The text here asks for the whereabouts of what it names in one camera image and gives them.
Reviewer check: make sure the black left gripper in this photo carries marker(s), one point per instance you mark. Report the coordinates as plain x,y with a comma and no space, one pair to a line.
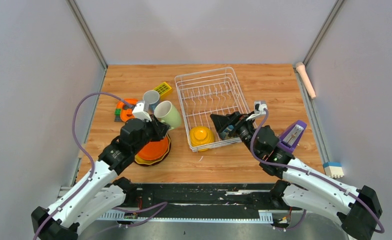
159,133

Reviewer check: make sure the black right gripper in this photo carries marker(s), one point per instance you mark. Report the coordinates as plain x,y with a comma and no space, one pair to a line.
222,122

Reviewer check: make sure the dark blue floral bowl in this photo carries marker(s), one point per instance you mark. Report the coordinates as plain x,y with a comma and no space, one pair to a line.
230,132

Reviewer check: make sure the light green mug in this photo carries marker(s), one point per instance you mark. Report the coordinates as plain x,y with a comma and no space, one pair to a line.
168,114

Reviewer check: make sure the orange plate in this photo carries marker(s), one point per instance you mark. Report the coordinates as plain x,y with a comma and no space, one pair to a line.
155,149

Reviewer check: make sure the yellow ribbed bowl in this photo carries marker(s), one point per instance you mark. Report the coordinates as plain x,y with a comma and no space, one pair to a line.
201,135

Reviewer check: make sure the blue dotted mug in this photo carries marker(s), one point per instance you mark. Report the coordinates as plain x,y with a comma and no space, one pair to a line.
152,98

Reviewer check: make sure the yellow dotted plate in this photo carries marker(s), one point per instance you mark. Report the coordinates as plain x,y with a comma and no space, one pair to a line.
147,163

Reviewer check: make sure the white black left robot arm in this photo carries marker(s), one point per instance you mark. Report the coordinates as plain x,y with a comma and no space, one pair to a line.
100,189

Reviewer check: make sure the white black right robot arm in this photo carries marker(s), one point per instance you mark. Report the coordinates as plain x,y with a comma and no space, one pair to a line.
322,188

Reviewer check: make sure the yellow toy block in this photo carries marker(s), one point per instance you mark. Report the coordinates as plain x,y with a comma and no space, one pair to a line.
164,90

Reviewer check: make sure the white blue toy block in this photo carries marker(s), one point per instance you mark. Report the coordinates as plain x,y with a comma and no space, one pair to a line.
333,170

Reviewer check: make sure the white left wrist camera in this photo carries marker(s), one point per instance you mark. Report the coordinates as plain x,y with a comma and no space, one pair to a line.
140,111

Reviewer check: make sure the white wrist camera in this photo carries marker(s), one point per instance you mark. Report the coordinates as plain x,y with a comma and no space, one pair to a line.
260,109
140,111

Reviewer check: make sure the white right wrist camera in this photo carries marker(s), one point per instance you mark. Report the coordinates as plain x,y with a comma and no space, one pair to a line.
260,109

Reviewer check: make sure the orange handle toy on pad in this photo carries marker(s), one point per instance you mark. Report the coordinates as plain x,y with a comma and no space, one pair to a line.
123,112

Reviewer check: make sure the white wire dish rack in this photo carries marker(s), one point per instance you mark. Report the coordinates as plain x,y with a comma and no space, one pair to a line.
200,94

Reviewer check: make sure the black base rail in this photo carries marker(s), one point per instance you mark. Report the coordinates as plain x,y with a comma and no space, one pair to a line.
216,203

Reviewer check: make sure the pink cylinder handle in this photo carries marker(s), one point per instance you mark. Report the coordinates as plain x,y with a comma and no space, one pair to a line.
301,69

